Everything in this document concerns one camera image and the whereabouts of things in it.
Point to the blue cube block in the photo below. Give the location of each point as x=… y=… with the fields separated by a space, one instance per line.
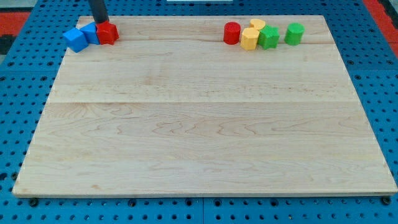
x=75 y=40

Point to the light wooden board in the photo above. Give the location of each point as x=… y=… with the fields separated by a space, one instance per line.
x=170 y=110

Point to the red cylinder block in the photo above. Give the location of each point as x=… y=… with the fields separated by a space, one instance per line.
x=231 y=33

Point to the yellow hexagon block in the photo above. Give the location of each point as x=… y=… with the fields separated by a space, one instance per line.
x=249 y=38

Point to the green star block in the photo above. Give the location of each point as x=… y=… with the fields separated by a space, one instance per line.
x=269 y=37

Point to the yellow heart block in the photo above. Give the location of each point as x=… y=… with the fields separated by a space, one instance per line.
x=257 y=24

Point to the red star block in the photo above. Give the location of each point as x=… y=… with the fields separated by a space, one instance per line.
x=107 y=33

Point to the green cylinder block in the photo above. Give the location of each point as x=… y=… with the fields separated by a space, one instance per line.
x=294 y=33

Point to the blue triangular block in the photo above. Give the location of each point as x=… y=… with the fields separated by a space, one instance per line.
x=89 y=32

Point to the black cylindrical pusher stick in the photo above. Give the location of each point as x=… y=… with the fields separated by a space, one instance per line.
x=99 y=11

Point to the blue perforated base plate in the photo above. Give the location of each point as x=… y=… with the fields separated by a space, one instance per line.
x=30 y=67

